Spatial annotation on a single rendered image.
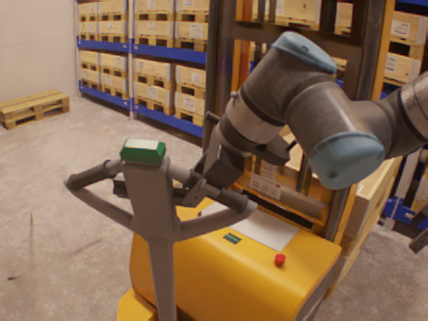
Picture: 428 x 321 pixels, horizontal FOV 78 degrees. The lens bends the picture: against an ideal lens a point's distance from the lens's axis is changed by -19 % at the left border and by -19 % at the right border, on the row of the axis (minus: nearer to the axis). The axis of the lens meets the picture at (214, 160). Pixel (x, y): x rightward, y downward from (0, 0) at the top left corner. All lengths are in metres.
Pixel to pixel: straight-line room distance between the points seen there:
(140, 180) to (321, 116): 0.38
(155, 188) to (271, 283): 0.58
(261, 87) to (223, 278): 0.83
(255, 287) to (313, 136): 0.78
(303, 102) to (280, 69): 0.06
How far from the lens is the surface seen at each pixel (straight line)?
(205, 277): 1.20
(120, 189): 0.70
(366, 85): 1.02
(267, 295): 1.07
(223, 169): 0.49
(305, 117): 0.38
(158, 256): 0.83
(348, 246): 1.54
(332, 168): 0.36
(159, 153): 0.57
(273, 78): 0.43
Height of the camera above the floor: 1.66
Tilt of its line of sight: 27 degrees down
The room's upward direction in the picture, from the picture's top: 3 degrees clockwise
